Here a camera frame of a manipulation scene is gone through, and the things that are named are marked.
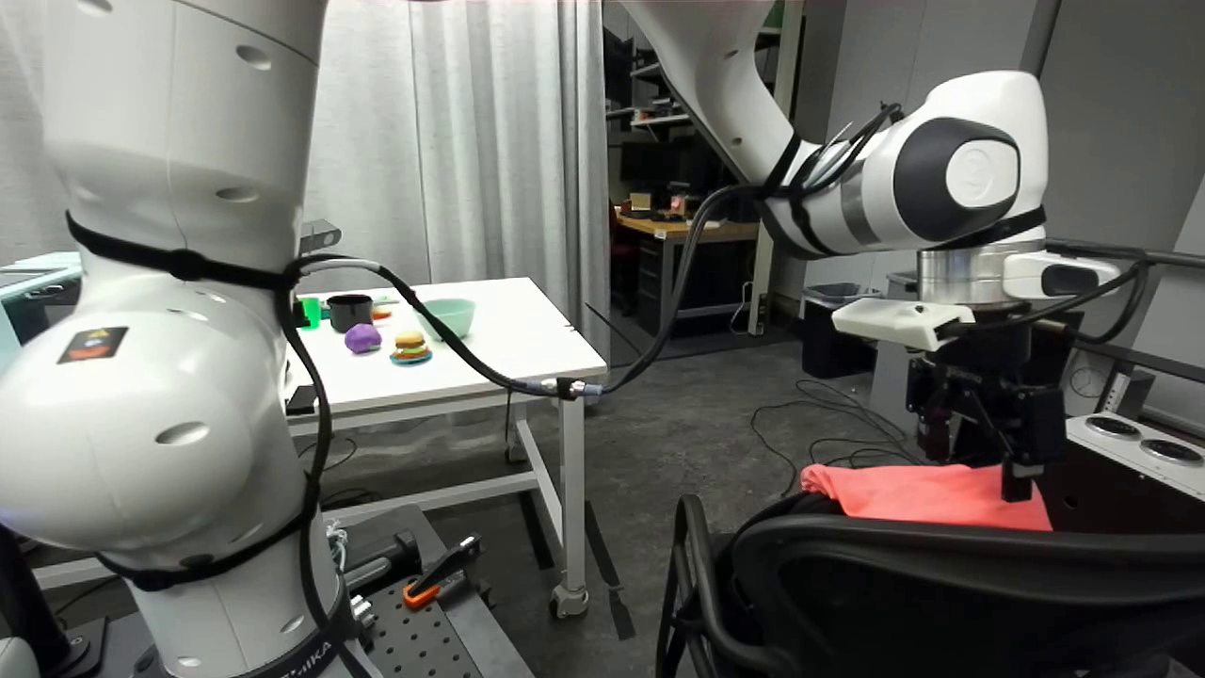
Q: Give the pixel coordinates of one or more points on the green toy block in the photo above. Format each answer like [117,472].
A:
[311,314]

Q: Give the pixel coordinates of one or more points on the white curtain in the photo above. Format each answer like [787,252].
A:
[463,139]

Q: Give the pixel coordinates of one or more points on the perforated robot base plate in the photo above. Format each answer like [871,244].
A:
[451,636]

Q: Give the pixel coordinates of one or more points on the teal green bowl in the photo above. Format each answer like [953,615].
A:
[458,314]

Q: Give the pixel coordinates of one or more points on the black cup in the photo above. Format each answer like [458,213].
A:
[343,310]

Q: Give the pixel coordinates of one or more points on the purple toy eggplant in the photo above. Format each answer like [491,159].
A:
[362,339]

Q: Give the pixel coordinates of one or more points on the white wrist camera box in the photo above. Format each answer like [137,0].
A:
[920,325]

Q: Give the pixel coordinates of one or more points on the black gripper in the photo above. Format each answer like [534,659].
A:
[997,399]

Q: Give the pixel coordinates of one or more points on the white table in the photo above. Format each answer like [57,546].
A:
[503,350]

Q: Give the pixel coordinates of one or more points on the toy burger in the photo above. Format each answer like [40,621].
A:
[410,349]

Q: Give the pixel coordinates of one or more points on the pink cloth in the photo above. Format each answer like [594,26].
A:
[926,493]

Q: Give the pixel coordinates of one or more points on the orange black clamp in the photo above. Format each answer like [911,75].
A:
[428,585]

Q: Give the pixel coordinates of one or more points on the white box with holes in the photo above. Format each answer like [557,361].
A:
[1144,449]

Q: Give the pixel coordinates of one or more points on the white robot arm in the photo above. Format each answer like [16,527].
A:
[182,131]

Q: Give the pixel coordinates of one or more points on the black mesh office chair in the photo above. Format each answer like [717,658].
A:
[816,592]

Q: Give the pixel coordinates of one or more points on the shelf unit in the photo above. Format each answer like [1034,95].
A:
[703,174]

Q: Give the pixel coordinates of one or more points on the black waste basket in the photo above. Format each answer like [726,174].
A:
[825,350]

